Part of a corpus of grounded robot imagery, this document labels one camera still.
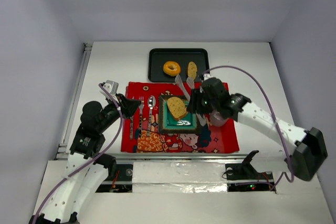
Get metal serving tongs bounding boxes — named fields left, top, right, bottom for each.
left=175, top=74, right=207, bottom=126

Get pale bread slice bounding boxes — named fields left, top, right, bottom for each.
left=187, top=61, right=197, bottom=80

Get brown bread slice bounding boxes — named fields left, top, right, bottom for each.
left=166, top=97, right=187, bottom=121

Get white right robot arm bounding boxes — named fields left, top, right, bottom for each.
left=187, top=77, right=328, bottom=182

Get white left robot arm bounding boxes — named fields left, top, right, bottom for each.
left=29, top=94, right=141, bottom=223

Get lilac mug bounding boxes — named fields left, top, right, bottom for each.
left=209, top=111, right=228, bottom=127

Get red patterned placemat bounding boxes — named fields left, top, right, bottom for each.
left=121, top=82, right=239, bottom=154

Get teal square plate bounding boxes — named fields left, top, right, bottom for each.
left=157, top=95, right=202, bottom=134

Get glazed donut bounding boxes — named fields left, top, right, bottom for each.
left=163, top=61, right=181, bottom=77

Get black baking tray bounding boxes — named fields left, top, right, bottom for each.
left=148, top=48, right=209, bottom=83

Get silver foil covered panel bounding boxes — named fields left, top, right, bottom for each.
left=132, top=162, right=228, bottom=194

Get patterned handle knife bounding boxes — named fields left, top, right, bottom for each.
left=129, top=116, right=134, bottom=140

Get patterned handle fork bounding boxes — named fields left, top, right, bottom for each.
left=139, top=97, right=144, bottom=138

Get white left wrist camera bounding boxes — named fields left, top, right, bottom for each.
left=102, top=80, right=119, bottom=95

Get patterned handle spoon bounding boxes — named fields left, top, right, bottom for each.
left=146, top=95, right=156, bottom=137

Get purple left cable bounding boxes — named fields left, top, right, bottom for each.
left=31, top=83, right=124, bottom=224

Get aluminium frame rail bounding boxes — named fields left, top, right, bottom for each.
left=64, top=41, right=293, bottom=145

